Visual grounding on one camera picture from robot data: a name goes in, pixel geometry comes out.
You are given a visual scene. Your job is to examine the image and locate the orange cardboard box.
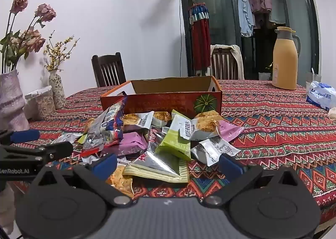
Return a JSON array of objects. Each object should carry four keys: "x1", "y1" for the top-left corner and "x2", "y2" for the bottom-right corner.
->
[{"x1": 100, "y1": 76, "x2": 223, "y2": 118}]

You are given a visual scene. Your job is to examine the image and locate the silver packet red lettering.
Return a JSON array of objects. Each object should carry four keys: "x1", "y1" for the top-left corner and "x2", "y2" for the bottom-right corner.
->
[{"x1": 143, "y1": 127, "x2": 164, "y2": 155}]

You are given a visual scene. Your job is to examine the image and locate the silver snack packet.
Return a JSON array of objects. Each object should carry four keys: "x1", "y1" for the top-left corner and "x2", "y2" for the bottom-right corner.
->
[{"x1": 190, "y1": 139, "x2": 242, "y2": 167}]

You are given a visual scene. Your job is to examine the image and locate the floral ceramic vase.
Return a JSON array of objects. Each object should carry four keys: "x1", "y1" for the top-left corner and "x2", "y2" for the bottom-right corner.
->
[{"x1": 49, "y1": 69, "x2": 67, "y2": 109}]

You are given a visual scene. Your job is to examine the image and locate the dark wooden chair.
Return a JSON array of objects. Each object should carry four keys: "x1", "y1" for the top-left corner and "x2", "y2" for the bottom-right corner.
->
[{"x1": 91, "y1": 52, "x2": 127, "y2": 87}]

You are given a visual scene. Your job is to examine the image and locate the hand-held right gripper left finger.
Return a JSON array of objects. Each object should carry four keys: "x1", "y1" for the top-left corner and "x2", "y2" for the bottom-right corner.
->
[{"x1": 33, "y1": 153, "x2": 133, "y2": 206}]

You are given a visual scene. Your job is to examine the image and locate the dark framed glass door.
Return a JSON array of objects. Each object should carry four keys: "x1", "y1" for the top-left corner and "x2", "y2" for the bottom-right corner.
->
[{"x1": 177, "y1": 0, "x2": 322, "y2": 81}]

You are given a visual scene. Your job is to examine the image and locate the orange crisp packet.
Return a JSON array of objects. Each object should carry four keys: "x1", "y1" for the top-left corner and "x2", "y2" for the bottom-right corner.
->
[{"x1": 106, "y1": 164, "x2": 135, "y2": 197}]

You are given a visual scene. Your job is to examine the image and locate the pink snack packet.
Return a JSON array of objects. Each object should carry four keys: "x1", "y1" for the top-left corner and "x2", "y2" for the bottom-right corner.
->
[{"x1": 210, "y1": 119, "x2": 245, "y2": 141}]

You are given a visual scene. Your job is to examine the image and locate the white garment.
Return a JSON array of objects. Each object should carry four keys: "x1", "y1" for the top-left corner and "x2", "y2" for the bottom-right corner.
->
[{"x1": 268, "y1": 5, "x2": 286, "y2": 24}]

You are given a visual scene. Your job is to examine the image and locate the textured white vase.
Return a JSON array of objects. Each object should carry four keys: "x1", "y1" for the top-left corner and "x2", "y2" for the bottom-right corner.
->
[{"x1": 0, "y1": 69, "x2": 30, "y2": 132}]

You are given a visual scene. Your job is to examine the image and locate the purple snack packet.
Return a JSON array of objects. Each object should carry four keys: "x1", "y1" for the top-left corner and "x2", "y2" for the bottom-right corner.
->
[{"x1": 101, "y1": 132, "x2": 149, "y2": 156}]

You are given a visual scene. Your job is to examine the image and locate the brown slatted chair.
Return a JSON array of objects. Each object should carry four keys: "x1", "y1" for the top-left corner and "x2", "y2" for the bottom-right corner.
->
[{"x1": 210, "y1": 45, "x2": 240, "y2": 80}]

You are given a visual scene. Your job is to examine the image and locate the red silver chip bag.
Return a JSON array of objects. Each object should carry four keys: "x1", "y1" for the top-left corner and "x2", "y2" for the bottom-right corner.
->
[{"x1": 83, "y1": 92, "x2": 128, "y2": 151}]

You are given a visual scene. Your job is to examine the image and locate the glass cup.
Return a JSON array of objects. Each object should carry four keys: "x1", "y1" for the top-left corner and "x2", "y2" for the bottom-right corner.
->
[{"x1": 305, "y1": 68, "x2": 322, "y2": 88}]

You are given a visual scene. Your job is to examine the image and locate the black cable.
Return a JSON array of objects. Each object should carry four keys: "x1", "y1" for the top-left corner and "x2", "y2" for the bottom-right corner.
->
[{"x1": 178, "y1": 0, "x2": 183, "y2": 77}]

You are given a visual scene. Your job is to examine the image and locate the chair with cloth draped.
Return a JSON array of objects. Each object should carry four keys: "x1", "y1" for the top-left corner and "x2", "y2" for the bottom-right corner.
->
[{"x1": 210, "y1": 44, "x2": 245, "y2": 80}]

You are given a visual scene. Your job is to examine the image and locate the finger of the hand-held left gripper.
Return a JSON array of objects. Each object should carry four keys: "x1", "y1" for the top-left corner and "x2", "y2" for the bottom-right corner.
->
[
  {"x1": 0, "y1": 141, "x2": 74, "y2": 163},
  {"x1": 0, "y1": 129, "x2": 40, "y2": 145}
]

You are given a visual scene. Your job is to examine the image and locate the blue white plastic bag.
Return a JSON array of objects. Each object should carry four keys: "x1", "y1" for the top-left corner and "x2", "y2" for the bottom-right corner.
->
[{"x1": 306, "y1": 81, "x2": 336, "y2": 111}]

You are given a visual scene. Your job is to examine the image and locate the light green snack packet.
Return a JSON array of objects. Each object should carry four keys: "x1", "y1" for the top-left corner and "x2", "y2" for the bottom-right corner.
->
[{"x1": 155, "y1": 109, "x2": 196, "y2": 161}]

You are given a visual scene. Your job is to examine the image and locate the light blue shirt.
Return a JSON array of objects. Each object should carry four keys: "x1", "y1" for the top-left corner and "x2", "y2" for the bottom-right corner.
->
[{"x1": 235, "y1": 0, "x2": 256, "y2": 38}]

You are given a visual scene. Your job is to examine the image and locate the yellow flower sprigs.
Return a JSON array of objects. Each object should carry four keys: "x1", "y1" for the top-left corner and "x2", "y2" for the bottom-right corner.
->
[{"x1": 43, "y1": 33, "x2": 80, "y2": 73}]

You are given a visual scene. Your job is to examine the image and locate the small silver white packet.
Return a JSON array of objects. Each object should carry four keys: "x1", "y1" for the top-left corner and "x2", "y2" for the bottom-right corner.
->
[{"x1": 51, "y1": 132, "x2": 87, "y2": 148}]

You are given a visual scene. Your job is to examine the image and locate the silver packet yellow-green edge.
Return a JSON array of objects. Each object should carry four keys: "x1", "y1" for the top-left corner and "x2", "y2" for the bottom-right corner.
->
[{"x1": 123, "y1": 151, "x2": 190, "y2": 184}]

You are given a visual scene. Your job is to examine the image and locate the yellow thermos jug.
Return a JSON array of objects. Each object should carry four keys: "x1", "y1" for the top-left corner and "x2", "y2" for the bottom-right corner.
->
[{"x1": 272, "y1": 27, "x2": 301, "y2": 90}]

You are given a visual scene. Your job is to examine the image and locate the clear seed jar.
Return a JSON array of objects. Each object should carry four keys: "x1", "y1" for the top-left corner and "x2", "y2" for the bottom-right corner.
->
[{"x1": 25, "y1": 86, "x2": 56, "y2": 121}]

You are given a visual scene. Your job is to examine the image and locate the white oat crisp packet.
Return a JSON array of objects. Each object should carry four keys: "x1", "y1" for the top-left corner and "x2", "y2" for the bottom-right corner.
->
[
  {"x1": 154, "y1": 111, "x2": 172, "y2": 127},
  {"x1": 122, "y1": 111, "x2": 155, "y2": 132},
  {"x1": 178, "y1": 113, "x2": 223, "y2": 141}
]

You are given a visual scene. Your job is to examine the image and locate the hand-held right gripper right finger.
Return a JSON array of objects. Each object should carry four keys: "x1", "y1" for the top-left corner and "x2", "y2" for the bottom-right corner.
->
[{"x1": 203, "y1": 153, "x2": 302, "y2": 207}]

